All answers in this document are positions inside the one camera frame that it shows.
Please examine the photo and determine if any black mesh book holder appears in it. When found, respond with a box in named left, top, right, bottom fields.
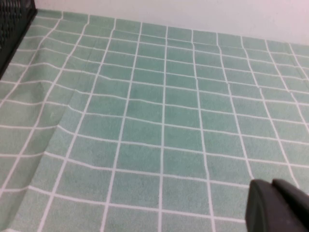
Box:
left=0, top=0, right=38, bottom=81

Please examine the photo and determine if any green checked tablecloth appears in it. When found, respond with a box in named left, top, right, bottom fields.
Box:
left=0, top=9, right=309, bottom=232

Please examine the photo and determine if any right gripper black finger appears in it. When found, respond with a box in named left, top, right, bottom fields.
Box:
left=244, top=178, right=309, bottom=232

